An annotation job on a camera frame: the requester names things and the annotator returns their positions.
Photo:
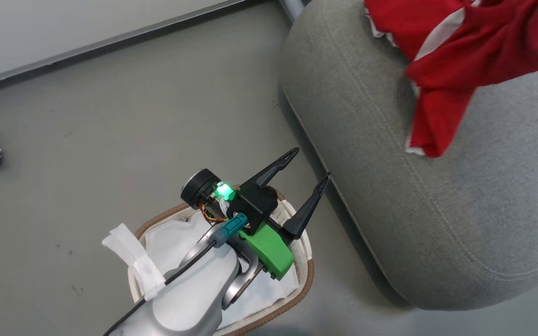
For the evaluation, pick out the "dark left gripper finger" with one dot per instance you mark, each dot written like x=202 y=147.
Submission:
x=273 y=170
x=308 y=210

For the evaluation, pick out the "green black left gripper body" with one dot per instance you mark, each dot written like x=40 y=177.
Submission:
x=257 y=205

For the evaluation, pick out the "red and white garment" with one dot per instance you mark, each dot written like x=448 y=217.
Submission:
x=446 y=79

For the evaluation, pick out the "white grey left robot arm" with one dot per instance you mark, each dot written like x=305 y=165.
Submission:
x=194 y=298

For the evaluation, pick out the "grey fabric sofa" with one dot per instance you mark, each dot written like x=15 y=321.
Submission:
x=414 y=224

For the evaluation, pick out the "white woven laundry basket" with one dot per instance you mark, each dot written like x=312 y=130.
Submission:
x=310 y=275

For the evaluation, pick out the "grey partition bottom rail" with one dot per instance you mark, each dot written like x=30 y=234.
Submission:
x=110 y=42

